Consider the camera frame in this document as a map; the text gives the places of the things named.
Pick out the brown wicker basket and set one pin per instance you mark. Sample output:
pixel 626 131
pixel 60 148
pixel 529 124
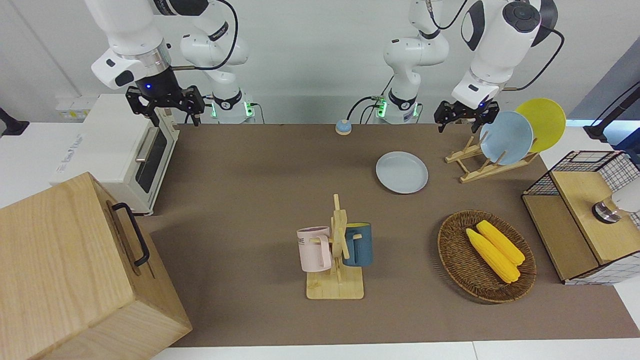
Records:
pixel 460 260

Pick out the yellow plate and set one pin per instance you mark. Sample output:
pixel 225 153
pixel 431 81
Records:
pixel 547 122

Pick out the wooden plate rack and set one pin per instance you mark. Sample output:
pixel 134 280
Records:
pixel 487 170

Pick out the pink mug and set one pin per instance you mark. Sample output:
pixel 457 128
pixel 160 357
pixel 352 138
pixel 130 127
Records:
pixel 312 250

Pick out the light blue plate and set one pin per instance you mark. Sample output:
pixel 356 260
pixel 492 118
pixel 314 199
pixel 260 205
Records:
pixel 507 137

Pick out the brown table mat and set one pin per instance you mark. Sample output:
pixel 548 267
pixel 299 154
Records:
pixel 250 200

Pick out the white cylindrical grinder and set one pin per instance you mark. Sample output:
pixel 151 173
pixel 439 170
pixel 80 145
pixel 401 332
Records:
pixel 627 200

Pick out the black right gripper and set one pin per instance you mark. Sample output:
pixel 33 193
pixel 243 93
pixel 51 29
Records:
pixel 160 97

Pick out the blue call bell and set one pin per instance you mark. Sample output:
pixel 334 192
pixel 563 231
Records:
pixel 343 127

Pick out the gray plate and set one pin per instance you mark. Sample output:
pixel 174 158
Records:
pixel 401 172

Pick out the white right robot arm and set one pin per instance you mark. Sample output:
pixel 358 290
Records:
pixel 130 30

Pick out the large wooden box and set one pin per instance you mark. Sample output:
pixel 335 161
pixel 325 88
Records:
pixel 60 270

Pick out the wooden mug tree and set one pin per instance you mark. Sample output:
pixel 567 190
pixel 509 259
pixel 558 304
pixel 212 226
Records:
pixel 335 287

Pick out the white toaster oven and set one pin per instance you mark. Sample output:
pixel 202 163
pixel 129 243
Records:
pixel 100 150

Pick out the dark blue mug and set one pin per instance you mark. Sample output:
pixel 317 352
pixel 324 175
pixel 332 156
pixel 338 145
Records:
pixel 361 247

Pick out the black camera stand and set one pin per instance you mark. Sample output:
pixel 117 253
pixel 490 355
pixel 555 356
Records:
pixel 10 125
pixel 602 127

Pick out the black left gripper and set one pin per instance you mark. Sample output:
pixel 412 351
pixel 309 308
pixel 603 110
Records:
pixel 465 112

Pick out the white wall socket strip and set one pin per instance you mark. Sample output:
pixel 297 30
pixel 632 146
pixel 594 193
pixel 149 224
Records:
pixel 75 106

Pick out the yellow corn cob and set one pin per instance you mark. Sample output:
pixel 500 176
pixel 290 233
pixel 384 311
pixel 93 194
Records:
pixel 492 256
pixel 502 242

